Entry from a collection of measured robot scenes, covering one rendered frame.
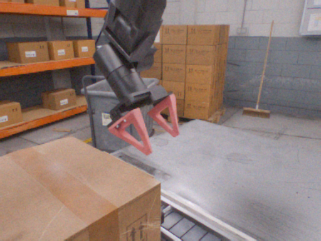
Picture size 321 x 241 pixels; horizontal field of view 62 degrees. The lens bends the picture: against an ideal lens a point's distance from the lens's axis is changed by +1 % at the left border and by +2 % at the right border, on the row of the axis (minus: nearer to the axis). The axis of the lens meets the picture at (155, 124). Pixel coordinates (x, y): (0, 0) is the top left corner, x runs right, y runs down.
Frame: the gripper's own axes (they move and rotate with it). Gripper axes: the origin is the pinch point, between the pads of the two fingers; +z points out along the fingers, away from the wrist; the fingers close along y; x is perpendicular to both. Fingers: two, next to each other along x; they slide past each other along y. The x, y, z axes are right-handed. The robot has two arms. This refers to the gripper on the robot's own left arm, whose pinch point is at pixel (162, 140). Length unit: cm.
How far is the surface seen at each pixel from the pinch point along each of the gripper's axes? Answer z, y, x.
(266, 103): 43, 443, 102
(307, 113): 89, 440, 57
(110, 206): 4.1, -14.1, 3.8
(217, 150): 18, 71, 30
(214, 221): 23.9, 15.6, 11.5
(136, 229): 10.0, -10.1, 6.3
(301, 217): 42, 41, 2
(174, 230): 21.2, 10.9, 20.2
